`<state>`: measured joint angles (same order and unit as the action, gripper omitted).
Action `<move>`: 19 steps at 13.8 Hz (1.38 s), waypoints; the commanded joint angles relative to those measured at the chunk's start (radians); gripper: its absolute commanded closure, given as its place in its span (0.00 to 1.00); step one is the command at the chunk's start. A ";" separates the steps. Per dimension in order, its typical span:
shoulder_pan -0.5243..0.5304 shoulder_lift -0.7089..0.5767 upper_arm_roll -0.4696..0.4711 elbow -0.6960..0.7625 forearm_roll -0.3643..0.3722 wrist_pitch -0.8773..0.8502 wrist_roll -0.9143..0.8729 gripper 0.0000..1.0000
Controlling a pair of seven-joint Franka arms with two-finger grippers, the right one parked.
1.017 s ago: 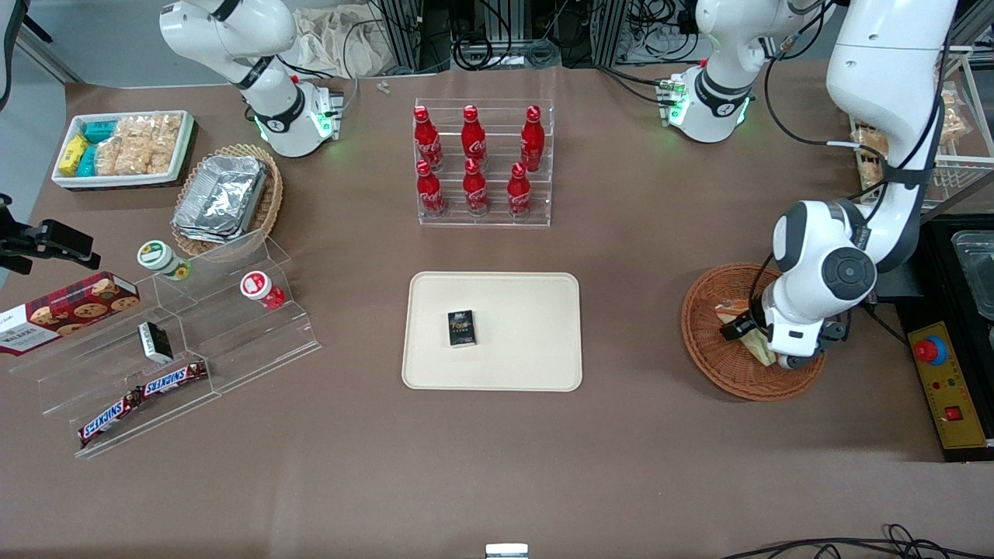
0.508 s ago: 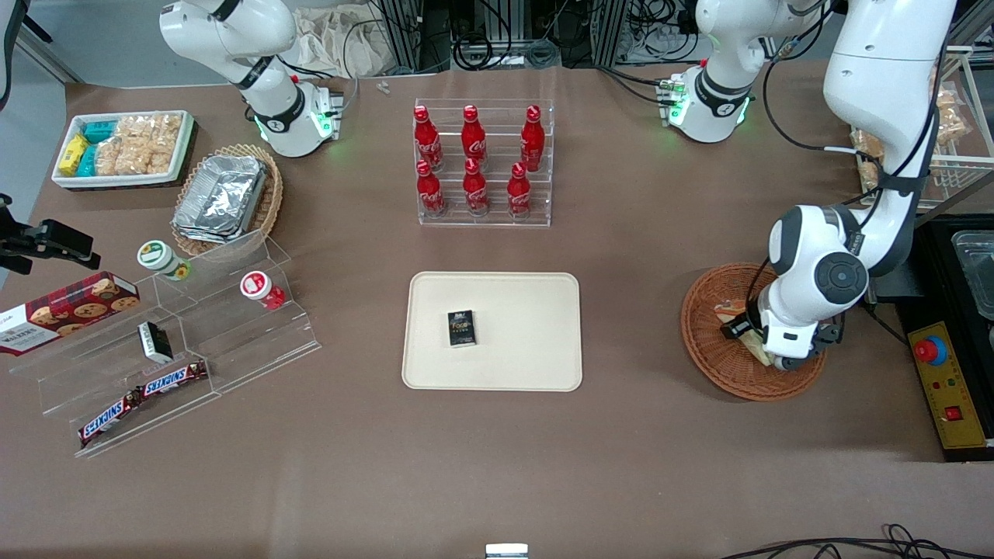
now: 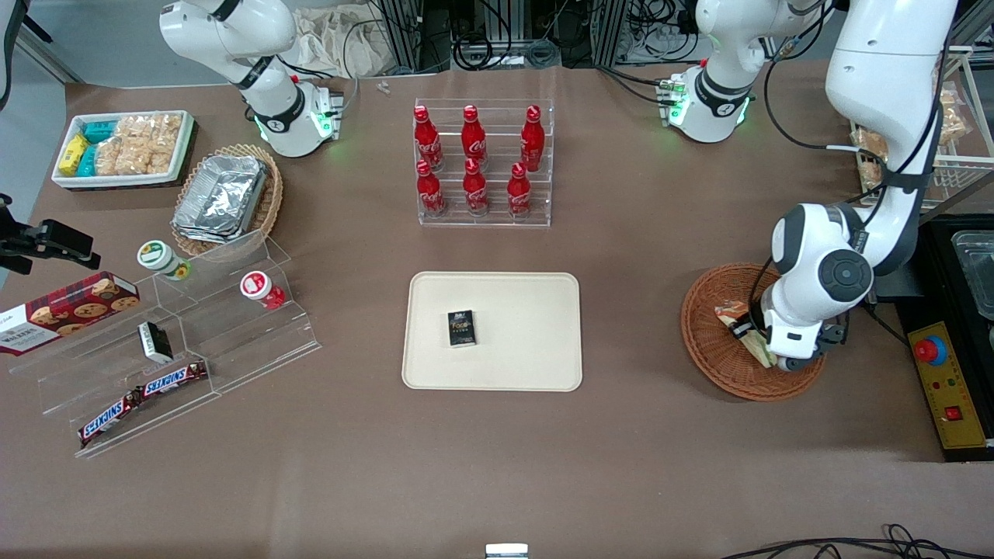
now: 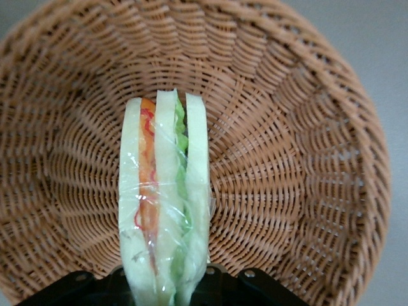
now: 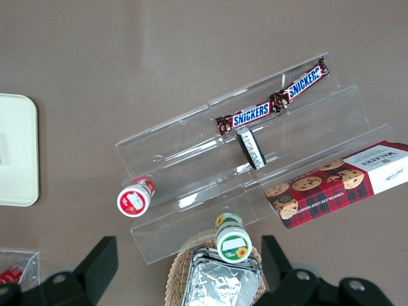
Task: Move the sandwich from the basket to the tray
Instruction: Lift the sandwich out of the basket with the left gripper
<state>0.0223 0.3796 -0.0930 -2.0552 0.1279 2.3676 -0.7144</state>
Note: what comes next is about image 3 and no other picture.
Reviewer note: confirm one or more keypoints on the triangle sandwich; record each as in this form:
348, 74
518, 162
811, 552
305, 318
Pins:
728, 317

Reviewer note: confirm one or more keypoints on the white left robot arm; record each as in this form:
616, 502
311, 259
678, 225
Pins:
885, 116

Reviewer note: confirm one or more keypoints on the round brown wicker basket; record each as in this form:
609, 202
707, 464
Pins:
714, 365

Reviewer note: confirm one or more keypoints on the light oval wicker basket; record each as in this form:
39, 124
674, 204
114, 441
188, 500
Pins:
270, 202

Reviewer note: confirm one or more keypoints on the beige plastic tray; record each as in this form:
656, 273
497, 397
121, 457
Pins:
512, 326

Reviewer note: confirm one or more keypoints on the red tartan cookie box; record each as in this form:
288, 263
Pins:
70, 310

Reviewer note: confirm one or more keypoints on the green lid yogurt cup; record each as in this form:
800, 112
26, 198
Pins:
159, 256

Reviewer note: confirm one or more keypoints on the teal snack pack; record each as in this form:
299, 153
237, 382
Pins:
99, 130
87, 161

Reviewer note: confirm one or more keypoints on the white rectangular snack bin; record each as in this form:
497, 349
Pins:
124, 180

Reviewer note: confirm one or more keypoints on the yellow snack pack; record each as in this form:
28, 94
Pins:
72, 154

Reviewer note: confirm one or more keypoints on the clear rice cracker bag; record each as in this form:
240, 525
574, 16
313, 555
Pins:
132, 159
151, 128

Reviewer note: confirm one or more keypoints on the small black white box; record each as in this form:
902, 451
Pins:
158, 341

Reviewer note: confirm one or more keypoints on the red emergency stop button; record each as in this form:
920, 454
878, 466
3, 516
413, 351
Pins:
926, 351

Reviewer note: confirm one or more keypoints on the Snickers chocolate bar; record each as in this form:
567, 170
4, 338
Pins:
172, 379
109, 418

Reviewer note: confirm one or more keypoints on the silver foil containers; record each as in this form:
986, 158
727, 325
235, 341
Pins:
221, 198

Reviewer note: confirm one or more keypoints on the clear acrylic step display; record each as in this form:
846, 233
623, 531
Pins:
233, 341

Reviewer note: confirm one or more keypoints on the black yellow control box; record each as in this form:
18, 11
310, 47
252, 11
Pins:
951, 388

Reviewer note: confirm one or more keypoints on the red lid yogurt cup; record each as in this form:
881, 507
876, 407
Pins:
255, 286

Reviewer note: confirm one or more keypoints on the clear plastic container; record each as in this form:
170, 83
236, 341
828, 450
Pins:
978, 272

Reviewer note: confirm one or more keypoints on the clear cracker snack bag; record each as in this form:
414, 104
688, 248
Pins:
951, 116
870, 151

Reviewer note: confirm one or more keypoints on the black stand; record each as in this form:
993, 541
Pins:
17, 19

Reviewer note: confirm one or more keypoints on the red cola bottle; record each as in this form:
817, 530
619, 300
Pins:
427, 140
474, 140
429, 194
533, 140
475, 192
519, 196

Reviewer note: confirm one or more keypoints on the small black snack box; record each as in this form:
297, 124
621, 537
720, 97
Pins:
462, 328

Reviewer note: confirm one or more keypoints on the clear acrylic bottle rack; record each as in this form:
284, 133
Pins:
503, 140

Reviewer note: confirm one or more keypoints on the small white object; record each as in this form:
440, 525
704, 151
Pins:
506, 551

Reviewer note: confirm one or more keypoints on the beige cloth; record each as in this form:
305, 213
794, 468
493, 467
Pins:
334, 46

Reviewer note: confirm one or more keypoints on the grey metal bracket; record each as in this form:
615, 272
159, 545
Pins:
897, 283

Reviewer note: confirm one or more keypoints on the aluminium frame post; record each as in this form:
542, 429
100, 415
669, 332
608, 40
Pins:
609, 31
411, 35

